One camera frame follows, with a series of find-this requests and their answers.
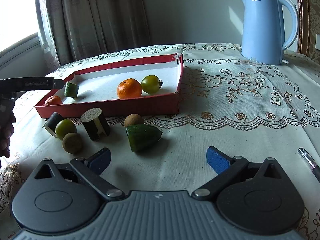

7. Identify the brown patterned curtain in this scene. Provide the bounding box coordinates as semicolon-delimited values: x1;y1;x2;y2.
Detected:
35;0;151;70

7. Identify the large orange mandarin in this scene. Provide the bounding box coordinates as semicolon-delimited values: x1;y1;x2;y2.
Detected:
117;79;143;99

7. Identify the white embroidered lace tablecloth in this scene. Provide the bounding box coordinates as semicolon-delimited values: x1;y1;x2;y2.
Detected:
0;42;320;240

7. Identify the small orange mandarin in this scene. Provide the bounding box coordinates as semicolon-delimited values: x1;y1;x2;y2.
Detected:
44;95;62;106

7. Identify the large green cucumber piece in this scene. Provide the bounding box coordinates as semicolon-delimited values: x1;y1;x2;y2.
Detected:
125;124;162;153

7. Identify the small green cucumber piece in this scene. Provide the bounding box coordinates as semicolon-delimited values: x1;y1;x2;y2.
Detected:
64;82;79;98

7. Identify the wooden headboard frame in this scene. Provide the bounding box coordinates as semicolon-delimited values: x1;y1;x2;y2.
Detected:
297;0;319;63

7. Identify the red shallow cardboard tray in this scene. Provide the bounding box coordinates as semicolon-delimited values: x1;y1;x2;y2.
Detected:
35;52;183;118

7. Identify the person's left hand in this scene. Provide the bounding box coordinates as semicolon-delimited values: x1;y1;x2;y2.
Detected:
0;111;16;158

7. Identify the brown longan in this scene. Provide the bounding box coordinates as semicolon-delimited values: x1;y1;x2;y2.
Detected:
62;133;82;154
124;114;144;127

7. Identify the green tomato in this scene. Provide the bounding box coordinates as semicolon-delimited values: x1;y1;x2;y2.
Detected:
55;119;77;140
141;75;163;94

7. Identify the light blue electric kettle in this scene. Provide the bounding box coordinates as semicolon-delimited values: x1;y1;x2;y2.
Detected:
241;0;299;65

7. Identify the green tomato in tray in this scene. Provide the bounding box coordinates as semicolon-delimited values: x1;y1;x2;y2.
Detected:
141;75;163;94

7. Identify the pen with black grip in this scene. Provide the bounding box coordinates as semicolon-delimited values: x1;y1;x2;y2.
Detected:
297;147;320;182

